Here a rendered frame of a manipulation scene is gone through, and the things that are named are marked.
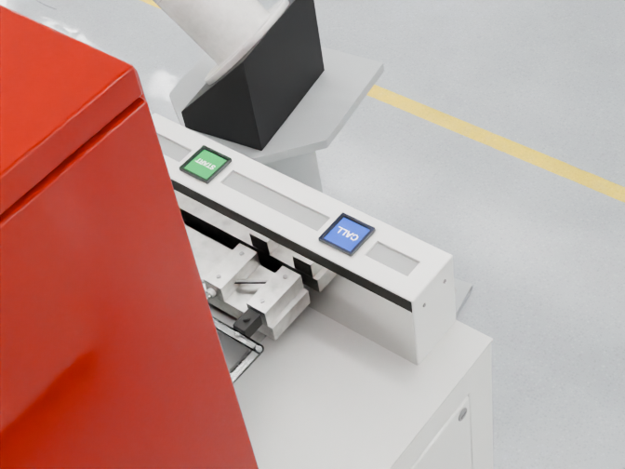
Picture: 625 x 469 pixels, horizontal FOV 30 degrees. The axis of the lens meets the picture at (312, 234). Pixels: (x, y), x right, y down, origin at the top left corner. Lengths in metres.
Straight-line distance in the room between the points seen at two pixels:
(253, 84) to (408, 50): 1.56
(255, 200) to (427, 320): 0.30
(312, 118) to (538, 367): 0.91
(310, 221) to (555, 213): 1.37
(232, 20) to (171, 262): 1.32
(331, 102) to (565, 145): 1.19
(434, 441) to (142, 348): 1.05
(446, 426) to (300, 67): 0.68
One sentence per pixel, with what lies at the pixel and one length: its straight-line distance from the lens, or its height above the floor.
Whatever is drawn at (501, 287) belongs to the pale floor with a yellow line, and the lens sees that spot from 2.75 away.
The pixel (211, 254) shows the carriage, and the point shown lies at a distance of 1.70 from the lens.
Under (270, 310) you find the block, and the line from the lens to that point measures 1.59.
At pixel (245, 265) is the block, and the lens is 1.64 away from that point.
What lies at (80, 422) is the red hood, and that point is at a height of 1.66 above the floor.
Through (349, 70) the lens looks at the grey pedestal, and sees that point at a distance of 2.05.
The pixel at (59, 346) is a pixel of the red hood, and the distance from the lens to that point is 0.56.
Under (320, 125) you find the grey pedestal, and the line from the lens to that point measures 1.95.
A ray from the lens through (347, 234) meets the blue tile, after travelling 1.58.
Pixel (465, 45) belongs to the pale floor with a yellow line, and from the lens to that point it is 3.38.
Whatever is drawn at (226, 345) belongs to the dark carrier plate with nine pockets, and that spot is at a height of 0.90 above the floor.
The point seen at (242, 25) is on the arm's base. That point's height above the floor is 1.00.
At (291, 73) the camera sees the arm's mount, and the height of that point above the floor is 0.89.
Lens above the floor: 2.13
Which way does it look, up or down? 47 degrees down
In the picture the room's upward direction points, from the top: 11 degrees counter-clockwise
